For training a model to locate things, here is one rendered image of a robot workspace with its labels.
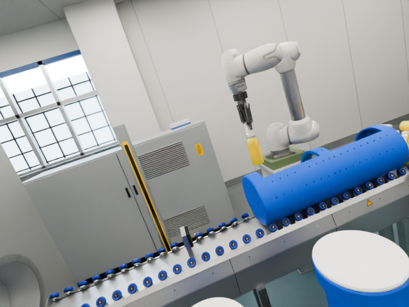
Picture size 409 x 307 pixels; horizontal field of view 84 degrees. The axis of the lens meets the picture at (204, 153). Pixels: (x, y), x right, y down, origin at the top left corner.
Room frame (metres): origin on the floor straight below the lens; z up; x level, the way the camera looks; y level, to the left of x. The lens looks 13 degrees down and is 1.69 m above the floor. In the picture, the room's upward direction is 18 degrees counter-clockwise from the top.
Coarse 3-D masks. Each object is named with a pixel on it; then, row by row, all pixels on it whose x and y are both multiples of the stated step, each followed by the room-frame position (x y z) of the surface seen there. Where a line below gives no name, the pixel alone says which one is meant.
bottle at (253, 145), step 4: (252, 136) 1.19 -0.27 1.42; (248, 140) 1.19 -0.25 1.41; (252, 140) 1.18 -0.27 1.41; (256, 140) 1.18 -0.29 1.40; (248, 144) 1.19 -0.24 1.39; (252, 144) 1.17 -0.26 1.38; (256, 144) 1.17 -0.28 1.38; (248, 148) 1.19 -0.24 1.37; (252, 148) 1.17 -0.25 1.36; (256, 148) 1.17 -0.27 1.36; (252, 152) 1.18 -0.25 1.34; (256, 152) 1.17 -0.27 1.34; (260, 152) 1.18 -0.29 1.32; (252, 156) 1.18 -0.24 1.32; (256, 156) 1.17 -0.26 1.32; (260, 156) 1.17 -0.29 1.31; (252, 160) 1.19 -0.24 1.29; (256, 160) 1.17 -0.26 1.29; (260, 160) 1.17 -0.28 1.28; (256, 164) 1.17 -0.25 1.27
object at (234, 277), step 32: (352, 192) 1.16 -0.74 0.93; (384, 192) 1.11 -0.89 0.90; (256, 224) 1.16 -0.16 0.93; (320, 224) 1.05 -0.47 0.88; (352, 224) 1.07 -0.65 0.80; (384, 224) 1.15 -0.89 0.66; (256, 256) 0.99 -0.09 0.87; (288, 256) 1.02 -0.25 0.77; (96, 288) 1.06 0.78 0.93; (192, 288) 0.93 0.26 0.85; (224, 288) 0.98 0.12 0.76; (256, 288) 1.04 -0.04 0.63
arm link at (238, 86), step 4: (240, 80) 1.16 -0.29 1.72; (244, 80) 1.17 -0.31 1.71; (228, 84) 1.20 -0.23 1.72; (232, 84) 1.17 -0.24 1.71; (236, 84) 1.16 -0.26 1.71; (240, 84) 1.16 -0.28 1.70; (244, 84) 1.17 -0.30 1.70; (232, 88) 1.17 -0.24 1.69; (236, 88) 1.16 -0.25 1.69; (240, 88) 1.16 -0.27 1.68; (244, 88) 1.16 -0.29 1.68; (232, 92) 1.18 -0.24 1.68; (236, 92) 1.17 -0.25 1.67; (240, 92) 1.17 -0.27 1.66
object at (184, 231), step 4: (180, 228) 1.11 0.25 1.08; (184, 228) 1.11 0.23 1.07; (184, 232) 1.06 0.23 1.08; (188, 232) 1.06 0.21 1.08; (184, 236) 1.03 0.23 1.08; (188, 236) 1.03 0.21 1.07; (184, 240) 1.02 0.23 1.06; (188, 240) 1.03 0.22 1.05; (184, 244) 1.02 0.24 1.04; (188, 244) 1.03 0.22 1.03; (192, 244) 1.03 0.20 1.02; (188, 248) 1.02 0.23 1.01; (188, 252) 1.02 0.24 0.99; (192, 252) 1.03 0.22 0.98; (192, 256) 1.03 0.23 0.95
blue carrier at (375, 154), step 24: (360, 144) 1.13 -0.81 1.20; (384, 144) 1.12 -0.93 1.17; (288, 168) 1.10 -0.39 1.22; (312, 168) 1.07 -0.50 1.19; (336, 168) 1.06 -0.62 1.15; (360, 168) 1.07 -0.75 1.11; (384, 168) 1.10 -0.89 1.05; (264, 192) 1.02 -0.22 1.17; (288, 192) 1.02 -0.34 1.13; (312, 192) 1.03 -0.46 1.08; (336, 192) 1.07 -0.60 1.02; (264, 216) 1.03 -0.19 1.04
